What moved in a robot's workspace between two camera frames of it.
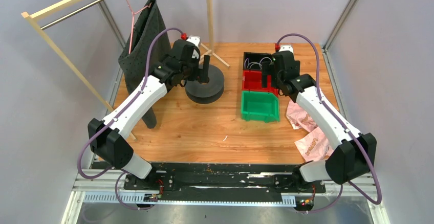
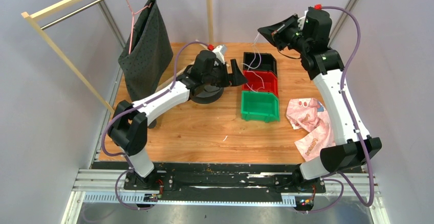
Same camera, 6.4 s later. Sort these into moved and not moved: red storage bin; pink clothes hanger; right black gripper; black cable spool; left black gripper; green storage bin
Moved: left black gripper; right black gripper
Not moved: red storage bin; pink clothes hanger; green storage bin; black cable spool
